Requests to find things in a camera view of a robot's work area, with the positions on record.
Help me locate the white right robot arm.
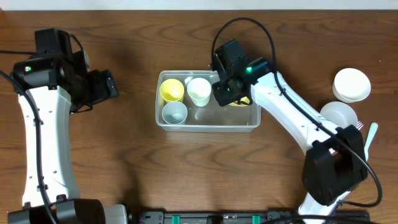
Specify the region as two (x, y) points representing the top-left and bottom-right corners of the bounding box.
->
(211, 53), (369, 223)

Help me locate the light green plastic utensil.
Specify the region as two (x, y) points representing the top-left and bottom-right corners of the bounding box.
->
(364, 122), (379, 160)

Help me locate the clear plastic container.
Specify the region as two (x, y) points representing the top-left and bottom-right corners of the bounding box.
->
(155, 70), (261, 133)

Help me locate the yellow plastic cup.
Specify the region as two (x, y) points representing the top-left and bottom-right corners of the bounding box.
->
(160, 78), (185, 103)

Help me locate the grey plastic cup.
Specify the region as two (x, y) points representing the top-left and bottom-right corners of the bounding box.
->
(162, 101), (188, 124)

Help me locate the white plastic cup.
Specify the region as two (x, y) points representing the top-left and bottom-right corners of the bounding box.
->
(187, 78), (211, 107)

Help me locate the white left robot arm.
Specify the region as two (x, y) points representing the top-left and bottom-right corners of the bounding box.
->
(7, 50), (129, 223)

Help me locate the pink plastic fork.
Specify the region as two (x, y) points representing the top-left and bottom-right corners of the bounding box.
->
(356, 121), (364, 130)

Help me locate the grey plastic bowl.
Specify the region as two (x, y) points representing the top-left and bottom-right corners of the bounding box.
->
(320, 101), (358, 128)

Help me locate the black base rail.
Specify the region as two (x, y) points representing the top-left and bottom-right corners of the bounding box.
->
(127, 208), (371, 224)

